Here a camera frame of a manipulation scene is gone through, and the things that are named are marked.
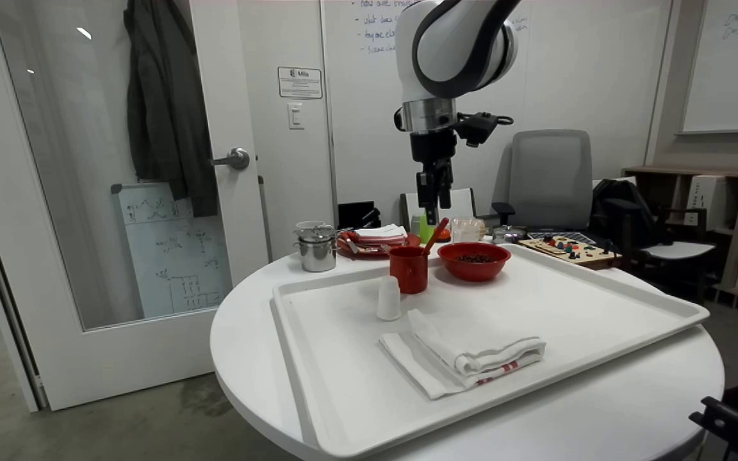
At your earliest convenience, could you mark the green bottle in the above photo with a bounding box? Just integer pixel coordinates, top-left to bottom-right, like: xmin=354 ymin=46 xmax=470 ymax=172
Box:
xmin=413 ymin=212 xmax=432 ymax=244

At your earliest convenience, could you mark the black bag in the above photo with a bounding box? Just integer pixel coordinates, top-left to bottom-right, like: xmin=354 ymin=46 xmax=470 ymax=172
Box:
xmin=590 ymin=179 xmax=667 ymax=260

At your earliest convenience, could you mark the dark hanging jacket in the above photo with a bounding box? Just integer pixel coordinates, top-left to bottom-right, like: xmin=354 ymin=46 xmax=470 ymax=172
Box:
xmin=122 ymin=0 xmax=218 ymax=217

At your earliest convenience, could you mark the colourful game box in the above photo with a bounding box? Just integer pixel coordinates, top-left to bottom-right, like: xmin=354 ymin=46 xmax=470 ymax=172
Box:
xmin=523 ymin=234 xmax=617 ymax=267

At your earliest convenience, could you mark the orange bowl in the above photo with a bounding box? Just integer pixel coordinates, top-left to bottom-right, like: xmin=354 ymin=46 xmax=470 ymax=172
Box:
xmin=438 ymin=240 xmax=510 ymax=281

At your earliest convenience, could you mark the folded white towel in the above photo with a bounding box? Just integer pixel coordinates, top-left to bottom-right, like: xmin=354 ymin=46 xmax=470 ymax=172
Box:
xmin=378 ymin=311 xmax=546 ymax=399

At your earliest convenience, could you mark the white door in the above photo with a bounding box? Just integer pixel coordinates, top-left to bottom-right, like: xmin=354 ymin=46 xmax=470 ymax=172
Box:
xmin=0 ymin=0 xmax=269 ymax=411

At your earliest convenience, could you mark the door handle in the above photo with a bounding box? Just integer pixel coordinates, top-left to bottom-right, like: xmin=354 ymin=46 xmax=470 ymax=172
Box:
xmin=212 ymin=147 xmax=250 ymax=172

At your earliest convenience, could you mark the small white cup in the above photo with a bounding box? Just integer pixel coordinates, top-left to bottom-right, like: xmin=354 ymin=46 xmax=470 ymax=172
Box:
xmin=377 ymin=277 xmax=403 ymax=324

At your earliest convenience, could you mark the red spoon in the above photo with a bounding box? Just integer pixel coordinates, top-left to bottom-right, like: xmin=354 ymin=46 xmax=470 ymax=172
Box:
xmin=426 ymin=217 xmax=449 ymax=252

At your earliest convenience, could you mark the grey office chair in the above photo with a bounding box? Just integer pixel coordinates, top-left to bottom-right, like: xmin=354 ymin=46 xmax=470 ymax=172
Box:
xmin=491 ymin=128 xmax=592 ymax=229

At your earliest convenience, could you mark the leaning whiteboard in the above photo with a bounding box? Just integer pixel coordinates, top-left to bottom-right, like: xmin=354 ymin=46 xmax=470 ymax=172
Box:
xmin=112 ymin=183 xmax=231 ymax=318

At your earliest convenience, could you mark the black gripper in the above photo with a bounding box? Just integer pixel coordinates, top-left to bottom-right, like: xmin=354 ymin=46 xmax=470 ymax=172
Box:
xmin=410 ymin=131 xmax=455 ymax=215

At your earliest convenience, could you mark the clear plastic container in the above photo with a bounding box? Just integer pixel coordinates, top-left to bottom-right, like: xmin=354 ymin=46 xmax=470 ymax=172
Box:
xmin=450 ymin=217 xmax=487 ymax=240

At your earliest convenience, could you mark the wooden shelf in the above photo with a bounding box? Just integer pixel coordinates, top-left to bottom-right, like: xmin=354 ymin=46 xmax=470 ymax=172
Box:
xmin=631 ymin=163 xmax=738 ymax=302

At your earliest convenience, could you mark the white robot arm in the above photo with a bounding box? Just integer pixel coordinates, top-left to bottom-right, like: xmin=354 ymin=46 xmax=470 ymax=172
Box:
xmin=391 ymin=0 xmax=520 ymax=224

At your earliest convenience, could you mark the wall sign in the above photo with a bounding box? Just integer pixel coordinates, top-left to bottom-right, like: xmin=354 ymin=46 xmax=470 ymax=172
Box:
xmin=277 ymin=66 xmax=323 ymax=101

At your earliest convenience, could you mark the red plate with napkin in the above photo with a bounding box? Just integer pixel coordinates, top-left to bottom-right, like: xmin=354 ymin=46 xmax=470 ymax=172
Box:
xmin=336 ymin=225 xmax=414 ymax=260

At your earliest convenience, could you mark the red mug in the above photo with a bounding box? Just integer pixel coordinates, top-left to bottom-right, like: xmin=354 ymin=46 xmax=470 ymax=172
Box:
xmin=390 ymin=247 xmax=427 ymax=295

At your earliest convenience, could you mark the metal canister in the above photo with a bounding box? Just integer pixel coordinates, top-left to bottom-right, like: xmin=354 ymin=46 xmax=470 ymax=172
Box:
xmin=296 ymin=225 xmax=336 ymax=271

